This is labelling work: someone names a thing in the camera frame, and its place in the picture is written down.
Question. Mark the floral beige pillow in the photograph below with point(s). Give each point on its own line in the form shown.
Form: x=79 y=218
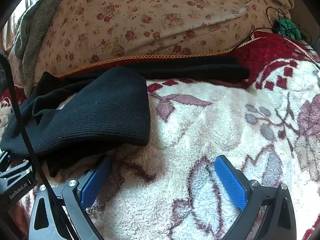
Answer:
x=150 y=17

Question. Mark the red and white fleece blanket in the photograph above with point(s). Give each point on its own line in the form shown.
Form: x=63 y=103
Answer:
x=212 y=117

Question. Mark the black pants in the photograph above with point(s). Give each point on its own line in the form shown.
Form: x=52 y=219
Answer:
x=100 y=110

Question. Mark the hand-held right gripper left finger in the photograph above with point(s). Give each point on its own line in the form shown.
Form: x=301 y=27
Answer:
x=92 y=187

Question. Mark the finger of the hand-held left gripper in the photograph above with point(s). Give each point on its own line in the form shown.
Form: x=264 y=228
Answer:
x=17 y=168

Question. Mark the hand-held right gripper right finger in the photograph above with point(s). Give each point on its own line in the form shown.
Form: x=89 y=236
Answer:
x=231 y=182

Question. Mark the grey towel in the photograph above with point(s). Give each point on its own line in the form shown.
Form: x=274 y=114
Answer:
x=35 y=30

